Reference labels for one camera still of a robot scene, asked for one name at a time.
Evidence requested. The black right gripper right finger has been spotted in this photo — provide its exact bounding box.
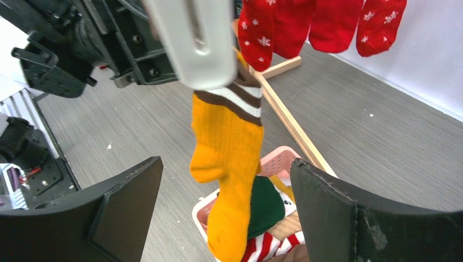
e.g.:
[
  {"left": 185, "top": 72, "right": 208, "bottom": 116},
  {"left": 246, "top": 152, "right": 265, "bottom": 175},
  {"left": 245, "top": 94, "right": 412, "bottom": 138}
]
[{"left": 290, "top": 158, "right": 462, "bottom": 261}]

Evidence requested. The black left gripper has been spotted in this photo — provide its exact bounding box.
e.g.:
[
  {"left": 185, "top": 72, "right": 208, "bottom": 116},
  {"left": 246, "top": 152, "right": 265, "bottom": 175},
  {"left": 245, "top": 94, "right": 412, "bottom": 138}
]
[{"left": 73, "top": 1, "right": 177, "bottom": 88}]

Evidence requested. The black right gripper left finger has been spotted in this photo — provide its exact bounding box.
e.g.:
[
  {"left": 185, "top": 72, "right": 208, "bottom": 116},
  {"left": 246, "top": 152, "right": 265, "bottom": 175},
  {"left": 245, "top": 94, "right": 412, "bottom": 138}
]
[{"left": 1, "top": 156, "right": 163, "bottom": 261}]

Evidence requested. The yellow sock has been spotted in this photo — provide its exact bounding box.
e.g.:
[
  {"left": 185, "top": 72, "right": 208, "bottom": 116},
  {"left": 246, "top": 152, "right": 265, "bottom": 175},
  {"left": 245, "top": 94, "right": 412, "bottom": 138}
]
[{"left": 190, "top": 53, "right": 264, "bottom": 261}]

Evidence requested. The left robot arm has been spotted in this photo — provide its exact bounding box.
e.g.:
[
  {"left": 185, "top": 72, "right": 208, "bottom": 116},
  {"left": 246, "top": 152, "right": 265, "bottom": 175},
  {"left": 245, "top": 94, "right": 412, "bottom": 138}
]
[{"left": 1, "top": 0, "right": 177, "bottom": 98}]

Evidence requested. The green sock in basket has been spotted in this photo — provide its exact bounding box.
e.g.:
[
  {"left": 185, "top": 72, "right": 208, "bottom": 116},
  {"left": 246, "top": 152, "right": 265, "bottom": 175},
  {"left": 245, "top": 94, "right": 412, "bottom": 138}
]
[{"left": 247, "top": 176, "right": 285, "bottom": 239}]

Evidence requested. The red white striped sock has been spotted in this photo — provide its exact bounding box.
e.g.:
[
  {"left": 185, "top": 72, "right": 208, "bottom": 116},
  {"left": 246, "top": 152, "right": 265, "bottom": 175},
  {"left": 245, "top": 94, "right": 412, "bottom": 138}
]
[{"left": 241, "top": 231, "right": 305, "bottom": 262}]

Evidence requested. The pink laundry basket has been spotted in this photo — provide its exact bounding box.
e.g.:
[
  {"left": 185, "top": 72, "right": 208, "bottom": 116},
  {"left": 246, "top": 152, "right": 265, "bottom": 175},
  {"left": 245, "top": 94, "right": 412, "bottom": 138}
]
[{"left": 192, "top": 146, "right": 301, "bottom": 241}]

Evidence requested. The red snowflake christmas sock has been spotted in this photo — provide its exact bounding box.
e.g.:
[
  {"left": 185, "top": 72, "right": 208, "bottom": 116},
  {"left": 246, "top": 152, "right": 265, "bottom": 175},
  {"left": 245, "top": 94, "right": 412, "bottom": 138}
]
[{"left": 238, "top": 0, "right": 276, "bottom": 72}]

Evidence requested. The red santa christmas sock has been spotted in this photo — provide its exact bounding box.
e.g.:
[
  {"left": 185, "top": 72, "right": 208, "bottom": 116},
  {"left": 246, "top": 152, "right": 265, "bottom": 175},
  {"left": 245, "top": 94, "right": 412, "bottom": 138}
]
[{"left": 274, "top": 0, "right": 316, "bottom": 59}]

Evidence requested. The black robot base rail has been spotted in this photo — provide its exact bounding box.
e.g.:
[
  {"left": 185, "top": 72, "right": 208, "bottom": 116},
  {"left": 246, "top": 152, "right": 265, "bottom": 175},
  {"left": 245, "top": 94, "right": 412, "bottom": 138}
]
[{"left": 1, "top": 89, "right": 81, "bottom": 211}]

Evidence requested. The wooden clothes rack frame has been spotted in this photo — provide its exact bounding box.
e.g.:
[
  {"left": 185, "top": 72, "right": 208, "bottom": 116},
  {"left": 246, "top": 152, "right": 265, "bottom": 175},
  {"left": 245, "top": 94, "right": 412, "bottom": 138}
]
[{"left": 249, "top": 56, "right": 337, "bottom": 177}]

